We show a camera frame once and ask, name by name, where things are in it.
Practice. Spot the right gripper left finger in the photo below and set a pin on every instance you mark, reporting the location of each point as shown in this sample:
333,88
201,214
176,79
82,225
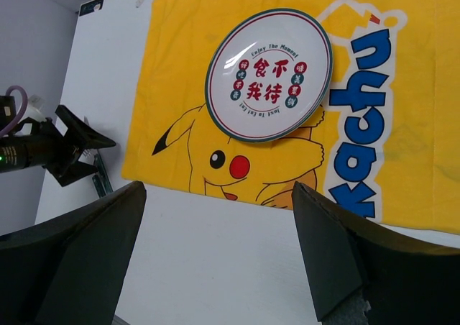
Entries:
71,269

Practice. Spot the knife with green patterned handle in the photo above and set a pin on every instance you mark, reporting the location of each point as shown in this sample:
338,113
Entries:
102,173

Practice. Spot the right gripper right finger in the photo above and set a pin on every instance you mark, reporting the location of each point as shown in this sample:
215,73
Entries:
360,272

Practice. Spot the yellow printed cloth napkin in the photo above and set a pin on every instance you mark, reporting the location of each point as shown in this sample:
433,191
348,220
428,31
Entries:
384,144

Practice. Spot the left black corner label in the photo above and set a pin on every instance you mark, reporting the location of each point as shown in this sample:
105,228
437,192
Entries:
90,7

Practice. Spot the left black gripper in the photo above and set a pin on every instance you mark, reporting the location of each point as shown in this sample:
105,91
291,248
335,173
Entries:
30,143

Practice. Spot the fork with green patterned handle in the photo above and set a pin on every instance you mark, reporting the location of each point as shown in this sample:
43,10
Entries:
98,185

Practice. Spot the white plate with red characters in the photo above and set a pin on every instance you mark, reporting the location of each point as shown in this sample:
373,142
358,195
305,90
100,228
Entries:
269,75

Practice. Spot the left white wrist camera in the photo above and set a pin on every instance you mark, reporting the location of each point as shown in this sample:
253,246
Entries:
34,109

